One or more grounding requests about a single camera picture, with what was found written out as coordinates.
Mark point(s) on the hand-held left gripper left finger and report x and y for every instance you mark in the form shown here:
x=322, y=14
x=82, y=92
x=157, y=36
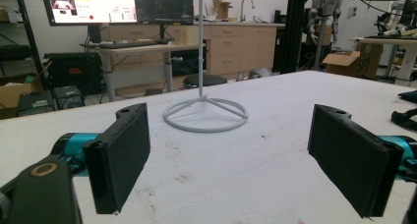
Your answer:
x=121, y=152

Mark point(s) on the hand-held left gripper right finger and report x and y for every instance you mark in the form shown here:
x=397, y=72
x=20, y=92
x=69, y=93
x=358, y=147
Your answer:
x=350, y=158

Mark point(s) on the power supply unit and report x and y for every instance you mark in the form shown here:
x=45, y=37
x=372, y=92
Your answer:
x=69, y=98
x=34, y=103

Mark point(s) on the black equipment case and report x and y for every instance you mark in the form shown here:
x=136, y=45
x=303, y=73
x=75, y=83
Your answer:
x=73, y=70

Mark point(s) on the open cardboard box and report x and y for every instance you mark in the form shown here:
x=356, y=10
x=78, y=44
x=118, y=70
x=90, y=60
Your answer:
x=350, y=63

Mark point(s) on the grey-legged wooden desk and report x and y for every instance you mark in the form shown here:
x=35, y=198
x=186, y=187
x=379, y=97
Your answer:
x=141, y=49

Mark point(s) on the black keyboard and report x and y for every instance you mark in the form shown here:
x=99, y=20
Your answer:
x=128, y=44

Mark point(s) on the black round stool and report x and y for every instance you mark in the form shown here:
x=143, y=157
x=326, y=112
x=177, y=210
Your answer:
x=205, y=80

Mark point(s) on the brown cardboard box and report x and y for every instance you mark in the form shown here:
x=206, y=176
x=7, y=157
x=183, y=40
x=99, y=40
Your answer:
x=13, y=96

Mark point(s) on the white side table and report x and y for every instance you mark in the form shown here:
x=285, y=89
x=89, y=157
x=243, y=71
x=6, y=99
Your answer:
x=403, y=44

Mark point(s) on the monitor with bright screen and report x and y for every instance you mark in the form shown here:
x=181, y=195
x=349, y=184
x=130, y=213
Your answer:
x=95, y=4

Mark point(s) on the monitor with dark screen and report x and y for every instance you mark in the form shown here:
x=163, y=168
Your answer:
x=164, y=4

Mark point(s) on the wooden cabinet with drawers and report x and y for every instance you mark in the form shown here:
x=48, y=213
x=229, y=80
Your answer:
x=242, y=47

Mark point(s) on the small cardboard box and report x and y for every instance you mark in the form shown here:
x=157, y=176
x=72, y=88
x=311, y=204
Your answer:
x=222, y=8

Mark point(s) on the metal faucet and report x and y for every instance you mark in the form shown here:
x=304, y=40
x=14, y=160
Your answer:
x=244, y=8

